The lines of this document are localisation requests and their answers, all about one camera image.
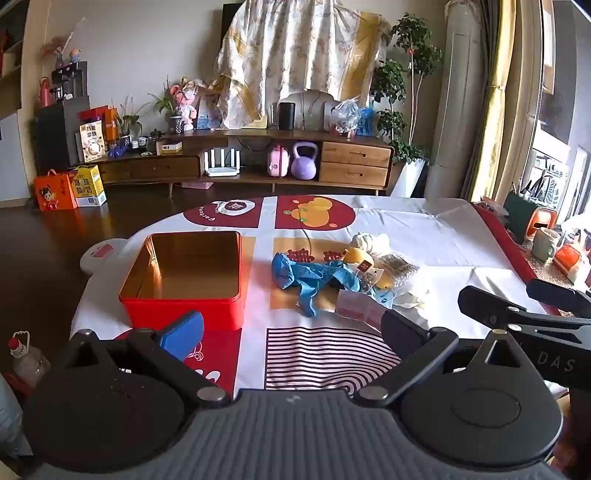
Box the red tin box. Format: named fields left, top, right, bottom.
left=119, top=231, right=247, bottom=332

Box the plastic oil bottle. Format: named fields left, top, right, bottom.
left=7, top=331, right=51, bottom=393

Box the orange white appliance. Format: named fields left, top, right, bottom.
left=526, top=208, right=557, bottom=241

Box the yellow carton box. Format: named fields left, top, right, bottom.
left=69, top=165, right=108, bottom=207

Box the wall shelf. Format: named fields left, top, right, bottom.
left=0, top=0, right=28, bottom=121

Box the purple kettlebell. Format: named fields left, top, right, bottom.
left=291, top=141, right=320, bottom=180

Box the orange white packet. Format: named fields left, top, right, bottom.
left=551, top=244, right=591, bottom=284

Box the light wooden drawer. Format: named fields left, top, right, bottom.
left=321, top=141, right=393, bottom=168
left=320, top=162, right=391, bottom=188

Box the patterned cover cloth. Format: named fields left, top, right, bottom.
left=216, top=0, right=391, bottom=130

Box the blue rubber glove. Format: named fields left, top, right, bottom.
left=271, top=251, right=361, bottom=318

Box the pink packet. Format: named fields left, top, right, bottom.
left=335, top=290, right=384, bottom=324

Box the printed tablecloth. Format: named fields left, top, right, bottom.
left=69, top=194, right=568, bottom=402

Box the black television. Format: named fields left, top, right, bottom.
left=222, top=4, right=245, bottom=42

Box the orange cartoon gift box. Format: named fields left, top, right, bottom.
left=33, top=169, right=78, bottom=212

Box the green mug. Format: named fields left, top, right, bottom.
left=531, top=226, right=559, bottom=261

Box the wooden TV cabinet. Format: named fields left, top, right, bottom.
left=69, top=127, right=398, bottom=195

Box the patterned mesh pouch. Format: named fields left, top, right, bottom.
left=369, top=251, right=421, bottom=291

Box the clear plastic bag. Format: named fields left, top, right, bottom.
left=331, top=98, right=361, bottom=137

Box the blue picture book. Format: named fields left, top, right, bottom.
left=196, top=90, right=222, bottom=130

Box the dark wooden drawer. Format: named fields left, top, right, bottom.
left=99, top=157, right=200, bottom=182

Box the pink toy case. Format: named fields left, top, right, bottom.
left=267, top=144, right=291, bottom=177

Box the thin black cable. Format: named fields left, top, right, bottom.
left=299, top=216, right=318, bottom=256

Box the white router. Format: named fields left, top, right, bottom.
left=203, top=148, right=243, bottom=178

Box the potted plant white pot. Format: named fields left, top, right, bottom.
left=113, top=95, right=148, bottom=148

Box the potted plant dark pot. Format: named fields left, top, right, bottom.
left=150, top=78, right=185, bottom=134

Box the black cabinet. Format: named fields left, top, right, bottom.
left=34, top=95, right=90, bottom=164

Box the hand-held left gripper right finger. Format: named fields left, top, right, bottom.
left=355, top=309, right=546, bottom=408

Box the white cloth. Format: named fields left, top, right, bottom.
left=392, top=286, right=428, bottom=310

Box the cream knitted cloth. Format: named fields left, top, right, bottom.
left=349, top=232, right=393, bottom=259

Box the yellow white snack box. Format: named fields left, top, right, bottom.
left=78, top=122, right=109, bottom=162

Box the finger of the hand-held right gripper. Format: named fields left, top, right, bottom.
left=526, top=278, right=591, bottom=315
left=458, top=285, right=591, bottom=335

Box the pink plush doll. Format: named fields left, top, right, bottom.
left=171, top=83, right=199, bottom=132

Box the black coffee machine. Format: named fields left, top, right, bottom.
left=51, top=61, right=88, bottom=100

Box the yellow curtain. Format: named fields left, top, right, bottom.
left=462, top=0, right=546, bottom=204

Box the dark green bag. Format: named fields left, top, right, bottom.
left=502, top=191, right=536, bottom=243

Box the yellow rubber duck toy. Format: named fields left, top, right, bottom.
left=342, top=247, right=376, bottom=273

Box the tall green potted plant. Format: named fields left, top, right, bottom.
left=369, top=13, right=444, bottom=164

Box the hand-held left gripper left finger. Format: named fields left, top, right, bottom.
left=65, top=310, right=232, bottom=409

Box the tall grey cylinder unit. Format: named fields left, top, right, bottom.
left=424, top=0, right=485, bottom=201

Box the white planter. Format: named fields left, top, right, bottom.
left=390, top=158, right=428, bottom=197

